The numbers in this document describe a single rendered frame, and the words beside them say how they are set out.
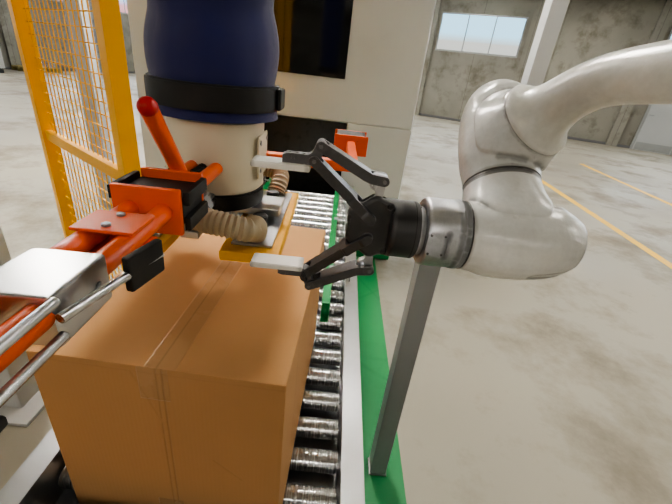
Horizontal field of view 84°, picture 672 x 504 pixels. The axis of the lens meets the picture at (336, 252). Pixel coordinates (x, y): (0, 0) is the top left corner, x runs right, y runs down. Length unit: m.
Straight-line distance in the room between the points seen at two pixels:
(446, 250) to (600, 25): 14.78
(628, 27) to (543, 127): 14.74
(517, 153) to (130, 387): 0.65
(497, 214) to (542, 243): 0.06
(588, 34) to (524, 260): 14.68
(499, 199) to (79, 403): 0.71
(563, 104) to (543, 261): 0.18
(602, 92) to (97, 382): 0.77
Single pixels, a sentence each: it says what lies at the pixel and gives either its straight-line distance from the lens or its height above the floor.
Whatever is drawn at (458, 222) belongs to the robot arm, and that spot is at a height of 1.23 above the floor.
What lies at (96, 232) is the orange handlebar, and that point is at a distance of 0.43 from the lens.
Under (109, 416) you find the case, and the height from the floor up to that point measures 0.83.
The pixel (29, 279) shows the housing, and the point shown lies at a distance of 0.36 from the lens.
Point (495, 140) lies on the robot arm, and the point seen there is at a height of 1.32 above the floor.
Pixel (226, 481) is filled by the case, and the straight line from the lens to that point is 0.81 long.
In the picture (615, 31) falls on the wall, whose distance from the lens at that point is 15.21.
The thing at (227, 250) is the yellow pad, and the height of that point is 1.09.
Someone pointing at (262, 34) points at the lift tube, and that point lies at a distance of 0.67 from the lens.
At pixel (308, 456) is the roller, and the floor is 0.55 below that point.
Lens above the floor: 1.38
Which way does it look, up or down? 27 degrees down
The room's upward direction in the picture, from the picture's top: 7 degrees clockwise
